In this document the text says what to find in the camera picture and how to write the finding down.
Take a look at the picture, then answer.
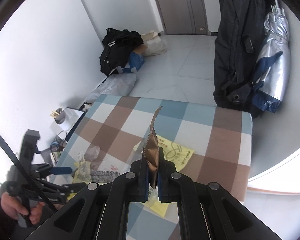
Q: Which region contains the blue box on floor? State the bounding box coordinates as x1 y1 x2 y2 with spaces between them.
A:
116 52 145 74

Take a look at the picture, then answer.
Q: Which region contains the grey pen holder cup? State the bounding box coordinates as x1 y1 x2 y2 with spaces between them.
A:
50 108 66 125

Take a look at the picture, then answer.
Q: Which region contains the grey entrance door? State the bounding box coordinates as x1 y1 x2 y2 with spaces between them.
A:
155 0 209 35

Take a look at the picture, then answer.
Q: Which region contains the yellow plastic bag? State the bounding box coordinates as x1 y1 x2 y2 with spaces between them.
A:
130 135 194 218

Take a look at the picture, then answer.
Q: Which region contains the black hanging backpack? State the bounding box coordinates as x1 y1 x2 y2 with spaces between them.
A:
213 0 266 118

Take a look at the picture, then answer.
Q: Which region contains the silver blue folded umbrella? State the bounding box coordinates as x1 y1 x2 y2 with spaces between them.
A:
252 0 290 113

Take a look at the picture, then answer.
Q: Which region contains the black clothes pile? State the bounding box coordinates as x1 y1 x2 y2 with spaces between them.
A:
100 28 143 77

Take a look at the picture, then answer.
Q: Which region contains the checkered tablecloth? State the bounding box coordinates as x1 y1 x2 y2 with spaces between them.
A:
50 94 254 240

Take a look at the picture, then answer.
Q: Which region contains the beige paper bag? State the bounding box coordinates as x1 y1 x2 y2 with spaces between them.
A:
141 30 167 57

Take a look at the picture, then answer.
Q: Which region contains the brown love tasty packet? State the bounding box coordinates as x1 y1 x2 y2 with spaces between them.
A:
142 106 162 189

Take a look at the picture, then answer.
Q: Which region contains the person's left hand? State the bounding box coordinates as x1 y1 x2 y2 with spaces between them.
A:
0 192 45 225

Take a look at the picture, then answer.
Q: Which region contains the dark blue notebook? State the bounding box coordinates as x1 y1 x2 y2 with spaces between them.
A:
65 108 86 142

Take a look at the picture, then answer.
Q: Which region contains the clear plastic bag on floor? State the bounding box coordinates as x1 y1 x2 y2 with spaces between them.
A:
85 73 137 103

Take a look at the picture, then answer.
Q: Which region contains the yellow printed wrapper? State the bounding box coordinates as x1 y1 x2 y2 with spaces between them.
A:
72 146 130 185

